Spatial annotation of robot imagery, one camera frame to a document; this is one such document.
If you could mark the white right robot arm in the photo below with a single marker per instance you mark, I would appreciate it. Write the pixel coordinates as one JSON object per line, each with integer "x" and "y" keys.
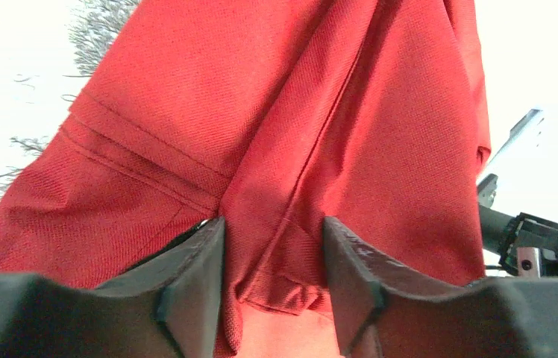
{"x": 527, "y": 245}

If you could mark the red student backpack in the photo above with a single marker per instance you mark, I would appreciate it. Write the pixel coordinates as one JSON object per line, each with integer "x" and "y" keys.
{"x": 273, "y": 114}

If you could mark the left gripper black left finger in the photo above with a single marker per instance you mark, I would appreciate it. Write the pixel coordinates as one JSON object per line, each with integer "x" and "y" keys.
{"x": 166, "y": 307}

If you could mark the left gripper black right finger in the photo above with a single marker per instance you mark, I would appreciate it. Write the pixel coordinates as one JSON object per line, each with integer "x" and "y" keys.
{"x": 382, "y": 308}

